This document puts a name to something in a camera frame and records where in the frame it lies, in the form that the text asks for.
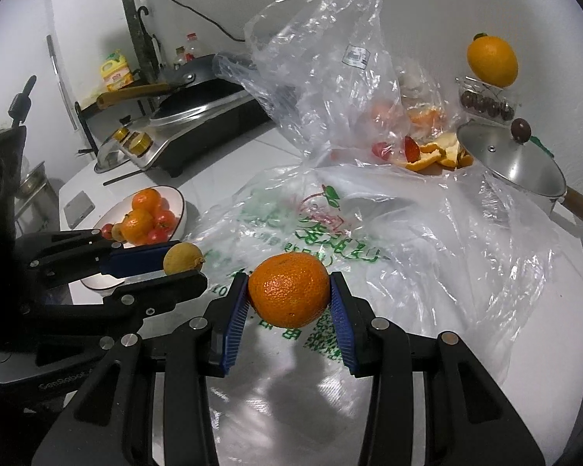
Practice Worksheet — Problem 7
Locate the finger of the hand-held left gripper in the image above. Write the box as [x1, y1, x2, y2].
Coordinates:
[28, 228, 179, 289]
[35, 269, 209, 368]

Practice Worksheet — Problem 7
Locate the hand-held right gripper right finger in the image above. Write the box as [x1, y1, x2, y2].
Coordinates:
[328, 271, 546, 466]

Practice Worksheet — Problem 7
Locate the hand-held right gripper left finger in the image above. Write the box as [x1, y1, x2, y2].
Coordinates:
[30, 272, 251, 466]

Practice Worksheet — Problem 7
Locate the mandarin orange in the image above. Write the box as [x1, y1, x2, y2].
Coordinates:
[121, 209, 155, 247]
[131, 188, 163, 213]
[248, 252, 331, 329]

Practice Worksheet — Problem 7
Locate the white plate with dark rim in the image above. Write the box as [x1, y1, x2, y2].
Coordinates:
[80, 185, 188, 292]

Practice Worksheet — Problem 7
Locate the steel bowl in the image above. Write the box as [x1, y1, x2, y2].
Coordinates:
[14, 160, 54, 200]

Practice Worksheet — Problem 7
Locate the grey smartphone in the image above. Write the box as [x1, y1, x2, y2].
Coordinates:
[62, 191, 95, 228]

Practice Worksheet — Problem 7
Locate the black chopstick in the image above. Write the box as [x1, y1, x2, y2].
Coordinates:
[102, 169, 145, 186]

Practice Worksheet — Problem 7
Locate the black metal rack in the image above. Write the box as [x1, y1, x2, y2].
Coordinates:
[74, 88, 149, 153]

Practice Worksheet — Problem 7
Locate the flat clear plastic bag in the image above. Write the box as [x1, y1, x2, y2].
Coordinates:
[189, 162, 583, 466]

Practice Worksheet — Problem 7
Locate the steel lid with black knob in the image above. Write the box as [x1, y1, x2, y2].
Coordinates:
[94, 131, 132, 174]

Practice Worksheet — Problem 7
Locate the grey vertical bar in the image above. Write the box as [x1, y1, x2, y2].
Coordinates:
[46, 34, 79, 132]

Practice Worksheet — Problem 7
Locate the steel induction cooker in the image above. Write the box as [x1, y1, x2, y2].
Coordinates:
[113, 82, 273, 179]

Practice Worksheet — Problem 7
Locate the yellow detergent bottle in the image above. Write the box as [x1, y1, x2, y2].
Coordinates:
[101, 49, 136, 90]

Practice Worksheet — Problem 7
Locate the orange peel pile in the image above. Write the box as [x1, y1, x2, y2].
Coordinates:
[403, 131, 474, 173]

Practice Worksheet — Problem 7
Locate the black folded umbrella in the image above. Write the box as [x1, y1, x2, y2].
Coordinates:
[137, 6, 166, 69]

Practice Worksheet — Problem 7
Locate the dark grey pipe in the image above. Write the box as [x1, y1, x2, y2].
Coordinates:
[115, 0, 151, 83]

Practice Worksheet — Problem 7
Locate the partly peeled mandarin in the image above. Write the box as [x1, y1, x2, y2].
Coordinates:
[408, 107, 443, 134]

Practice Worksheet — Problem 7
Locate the steel saucepan lid brown knob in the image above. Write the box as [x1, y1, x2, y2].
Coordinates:
[456, 117, 567, 200]

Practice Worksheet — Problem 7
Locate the clear plastic box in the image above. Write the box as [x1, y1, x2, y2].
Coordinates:
[457, 75, 520, 122]

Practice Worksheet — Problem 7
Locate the large orange with stem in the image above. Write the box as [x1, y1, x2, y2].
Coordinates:
[467, 33, 520, 88]

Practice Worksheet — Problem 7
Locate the black wok with wooden handle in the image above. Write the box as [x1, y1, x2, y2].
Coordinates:
[96, 53, 224, 110]

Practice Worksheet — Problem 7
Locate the black cooker cable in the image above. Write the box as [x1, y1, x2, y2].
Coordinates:
[162, 0, 246, 42]

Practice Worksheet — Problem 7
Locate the steel saucepan with wooden handle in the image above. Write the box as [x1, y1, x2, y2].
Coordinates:
[486, 175, 583, 223]

